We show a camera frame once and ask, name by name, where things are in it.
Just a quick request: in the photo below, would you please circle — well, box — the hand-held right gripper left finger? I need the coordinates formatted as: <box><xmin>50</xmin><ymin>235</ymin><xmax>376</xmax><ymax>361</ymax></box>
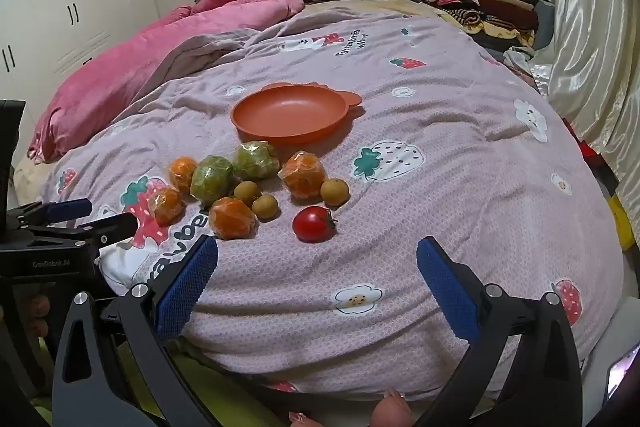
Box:
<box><xmin>52</xmin><ymin>234</ymin><xmax>221</xmax><ymax>427</ymax></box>

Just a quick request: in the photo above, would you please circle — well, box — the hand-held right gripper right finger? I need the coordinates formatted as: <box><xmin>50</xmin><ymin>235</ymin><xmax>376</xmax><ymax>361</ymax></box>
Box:
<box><xmin>415</xmin><ymin>236</ymin><xmax>586</xmax><ymax>427</ymax></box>

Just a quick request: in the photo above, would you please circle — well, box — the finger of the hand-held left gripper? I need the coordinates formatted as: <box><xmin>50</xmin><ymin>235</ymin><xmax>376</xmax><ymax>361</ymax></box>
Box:
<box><xmin>27</xmin><ymin>212</ymin><xmax>139</xmax><ymax>254</ymax></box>
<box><xmin>7</xmin><ymin>198</ymin><xmax>94</xmax><ymax>233</ymax></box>

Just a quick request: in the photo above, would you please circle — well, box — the plastic-wrapped orange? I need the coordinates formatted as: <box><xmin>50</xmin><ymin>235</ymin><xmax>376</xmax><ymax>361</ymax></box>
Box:
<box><xmin>168</xmin><ymin>156</ymin><xmax>199</xmax><ymax>194</ymax></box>
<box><xmin>208</xmin><ymin>197</ymin><xmax>259</xmax><ymax>241</ymax></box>
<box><xmin>148</xmin><ymin>187</ymin><xmax>187</xmax><ymax>228</ymax></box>
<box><xmin>278</xmin><ymin>150</ymin><xmax>327</xmax><ymax>200</ymax></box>

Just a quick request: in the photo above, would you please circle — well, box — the plastic-wrapped green mandarin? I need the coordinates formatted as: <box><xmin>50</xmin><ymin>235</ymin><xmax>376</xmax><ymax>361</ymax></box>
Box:
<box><xmin>190</xmin><ymin>155</ymin><xmax>235</xmax><ymax>206</ymax></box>
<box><xmin>231</xmin><ymin>141</ymin><xmax>281</xmax><ymax>180</ymax></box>

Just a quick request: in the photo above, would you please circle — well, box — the brown longan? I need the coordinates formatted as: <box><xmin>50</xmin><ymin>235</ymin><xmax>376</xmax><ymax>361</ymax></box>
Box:
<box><xmin>252</xmin><ymin>193</ymin><xmax>279</xmax><ymax>221</ymax></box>
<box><xmin>234</xmin><ymin>180</ymin><xmax>262</xmax><ymax>206</ymax></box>
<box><xmin>320</xmin><ymin>177</ymin><xmax>350</xmax><ymax>206</ymax></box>

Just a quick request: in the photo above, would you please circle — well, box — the red tomato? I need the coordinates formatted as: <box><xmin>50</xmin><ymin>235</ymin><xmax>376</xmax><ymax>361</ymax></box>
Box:
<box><xmin>292</xmin><ymin>206</ymin><xmax>338</xmax><ymax>244</ymax></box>

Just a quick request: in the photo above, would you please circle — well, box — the orange bear-eared plate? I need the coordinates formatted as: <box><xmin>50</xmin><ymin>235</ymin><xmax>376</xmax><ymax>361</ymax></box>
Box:
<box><xmin>230</xmin><ymin>82</ymin><xmax>364</xmax><ymax>146</ymax></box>

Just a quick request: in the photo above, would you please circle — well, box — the person's left hand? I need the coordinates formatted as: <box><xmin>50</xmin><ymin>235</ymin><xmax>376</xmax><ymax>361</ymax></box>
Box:
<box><xmin>27</xmin><ymin>296</ymin><xmax>50</xmax><ymax>339</ymax></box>

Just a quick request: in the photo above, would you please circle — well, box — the pink strawberry-print quilt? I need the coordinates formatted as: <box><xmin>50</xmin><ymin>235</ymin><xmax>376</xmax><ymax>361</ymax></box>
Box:
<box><xmin>40</xmin><ymin>14</ymin><xmax>626</xmax><ymax>400</ymax></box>

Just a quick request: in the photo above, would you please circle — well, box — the pink fleece blanket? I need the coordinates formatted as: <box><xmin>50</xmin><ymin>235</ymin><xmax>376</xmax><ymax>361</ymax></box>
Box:
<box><xmin>27</xmin><ymin>0</ymin><xmax>306</xmax><ymax>165</ymax></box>

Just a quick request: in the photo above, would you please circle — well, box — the yellow object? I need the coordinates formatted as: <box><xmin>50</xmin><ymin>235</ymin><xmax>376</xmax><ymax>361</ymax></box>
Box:
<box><xmin>607</xmin><ymin>194</ymin><xmax>636</xmax><ymax>253</ymax></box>

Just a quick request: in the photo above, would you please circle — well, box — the smartphone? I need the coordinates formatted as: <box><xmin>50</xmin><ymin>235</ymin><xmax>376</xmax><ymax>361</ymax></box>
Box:
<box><xmin>605</xmin><ymin>342</ymin><xmax>640</xmax><ymax>403</ymax></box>

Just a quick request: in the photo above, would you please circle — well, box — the red object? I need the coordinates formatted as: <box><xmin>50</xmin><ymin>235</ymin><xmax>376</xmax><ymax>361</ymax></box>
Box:
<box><xmin>580</xmin><ymin>139</ymin><xmax>608</xmax><ymax>162</ymax></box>

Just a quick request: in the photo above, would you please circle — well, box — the grey cushion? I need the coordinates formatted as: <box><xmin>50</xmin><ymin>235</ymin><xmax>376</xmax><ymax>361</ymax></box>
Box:
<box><xmin>532</xmin><ymin>0</ymin><xmax>556</xmax><ymax>52</ymax></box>

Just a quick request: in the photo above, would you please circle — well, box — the beige bed sheet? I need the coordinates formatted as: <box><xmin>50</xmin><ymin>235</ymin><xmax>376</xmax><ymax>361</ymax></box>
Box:
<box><xmin>300</xmin><ymin>0</ymin><xmax>451</xmax><ymax>25</ymax></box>

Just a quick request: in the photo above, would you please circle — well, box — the stack of folded clothes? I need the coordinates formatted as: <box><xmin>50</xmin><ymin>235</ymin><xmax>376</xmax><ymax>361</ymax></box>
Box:
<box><xmin>415</xmin><ymin>0</ymin><xmax>543</xmax><ymax>52</ymax></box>

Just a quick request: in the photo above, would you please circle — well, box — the cream satin curtain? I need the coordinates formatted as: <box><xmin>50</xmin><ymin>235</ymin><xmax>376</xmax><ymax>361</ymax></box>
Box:
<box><xmin>502</xmin><ymin>0</ymin><xmax>640</xmax><ymax>248</ymax></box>

